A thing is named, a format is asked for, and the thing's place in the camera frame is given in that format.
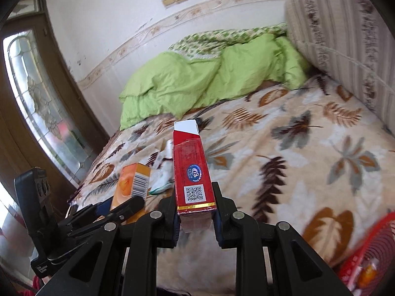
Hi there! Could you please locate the red plastic basket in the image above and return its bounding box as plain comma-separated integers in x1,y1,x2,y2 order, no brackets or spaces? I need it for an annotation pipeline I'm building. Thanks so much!
336,211,395,296

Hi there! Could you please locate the yellow orange packet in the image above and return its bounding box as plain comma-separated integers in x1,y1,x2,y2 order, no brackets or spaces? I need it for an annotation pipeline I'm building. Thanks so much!
359,259,379,282

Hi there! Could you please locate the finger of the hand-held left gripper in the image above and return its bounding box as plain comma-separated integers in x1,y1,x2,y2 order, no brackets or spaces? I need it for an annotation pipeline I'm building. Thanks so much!
63,198,113,232
66,197,145,244

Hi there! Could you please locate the teal plastic wrapper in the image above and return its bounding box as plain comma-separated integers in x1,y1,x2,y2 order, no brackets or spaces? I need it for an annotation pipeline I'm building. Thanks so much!
150,182,173,195

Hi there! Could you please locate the green duvet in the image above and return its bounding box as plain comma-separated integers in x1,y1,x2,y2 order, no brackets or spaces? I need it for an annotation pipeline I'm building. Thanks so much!
119,32,312,131

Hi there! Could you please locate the wooden door with stained glass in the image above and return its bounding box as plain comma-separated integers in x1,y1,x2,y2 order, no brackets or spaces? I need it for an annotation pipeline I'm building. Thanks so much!
0,0,108,210

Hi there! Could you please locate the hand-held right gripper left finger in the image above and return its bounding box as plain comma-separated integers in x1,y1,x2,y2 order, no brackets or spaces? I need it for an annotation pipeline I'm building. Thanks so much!
37,196,181,296

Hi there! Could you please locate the red cigarette pack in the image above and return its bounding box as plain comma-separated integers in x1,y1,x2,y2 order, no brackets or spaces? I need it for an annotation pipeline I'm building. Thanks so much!
173,120,217,233

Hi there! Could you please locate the orange medicine box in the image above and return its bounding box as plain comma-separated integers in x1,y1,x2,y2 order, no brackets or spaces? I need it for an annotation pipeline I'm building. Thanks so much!
110,163,152,215

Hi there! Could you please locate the striped beige cushion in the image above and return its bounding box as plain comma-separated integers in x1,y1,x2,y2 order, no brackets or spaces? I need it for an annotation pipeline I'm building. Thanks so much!
284,0,395,130

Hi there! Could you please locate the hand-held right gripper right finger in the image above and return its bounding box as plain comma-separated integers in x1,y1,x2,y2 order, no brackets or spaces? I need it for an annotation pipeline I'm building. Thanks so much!
211,181,354,296

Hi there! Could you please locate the green and white patterned quilt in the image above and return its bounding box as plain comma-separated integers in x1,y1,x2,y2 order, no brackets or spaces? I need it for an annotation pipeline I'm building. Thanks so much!
168,21,289,62

